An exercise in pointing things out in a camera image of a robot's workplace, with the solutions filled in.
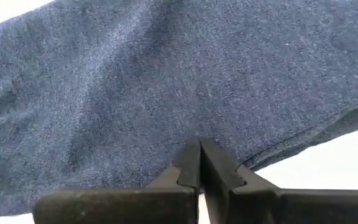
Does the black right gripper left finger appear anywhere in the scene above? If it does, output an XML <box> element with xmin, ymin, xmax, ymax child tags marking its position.
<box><xmin>32</xmin><ymin>137</ymin><xmax>201</xmax><ymax>224</ymax></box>

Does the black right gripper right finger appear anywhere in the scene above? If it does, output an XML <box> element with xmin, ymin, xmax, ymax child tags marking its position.
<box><xmin>200</xmin><ymin>138</ymin><xmax>358</xmax><ymax>224</ymax></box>

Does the dark navy garment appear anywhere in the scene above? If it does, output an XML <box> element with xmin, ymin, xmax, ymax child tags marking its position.
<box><xmin>0</xmin><ymin>0</ymin><xmax>358</xmax><ymax>218</ymax></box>

